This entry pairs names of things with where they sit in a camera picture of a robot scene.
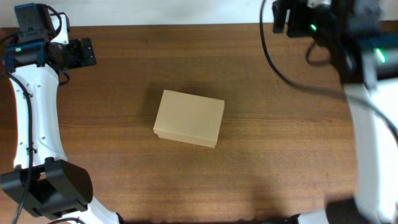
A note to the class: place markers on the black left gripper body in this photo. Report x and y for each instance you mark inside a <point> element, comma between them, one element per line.
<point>74,55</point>

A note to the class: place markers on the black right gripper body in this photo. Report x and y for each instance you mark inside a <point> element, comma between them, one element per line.
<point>303,22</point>

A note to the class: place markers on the brown cardboard box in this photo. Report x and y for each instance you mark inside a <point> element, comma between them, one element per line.
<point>189,118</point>

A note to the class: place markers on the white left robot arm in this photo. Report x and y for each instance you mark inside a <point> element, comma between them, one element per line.
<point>43,183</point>

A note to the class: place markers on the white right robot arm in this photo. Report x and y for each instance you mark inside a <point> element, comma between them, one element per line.
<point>366,60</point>

